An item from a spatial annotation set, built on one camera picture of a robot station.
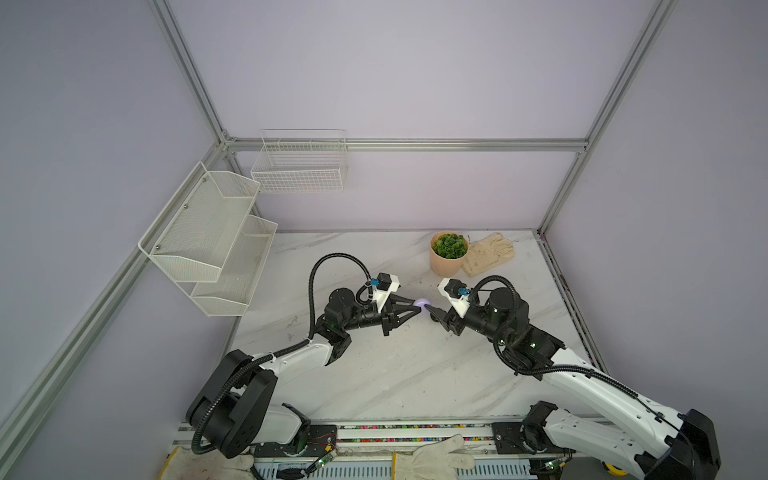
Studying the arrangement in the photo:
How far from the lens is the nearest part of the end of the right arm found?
2.09 feet

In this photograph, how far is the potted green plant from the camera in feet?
3.33

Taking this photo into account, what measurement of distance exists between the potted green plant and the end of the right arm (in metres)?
0.38

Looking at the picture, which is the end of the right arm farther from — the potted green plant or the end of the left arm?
the potted green plant
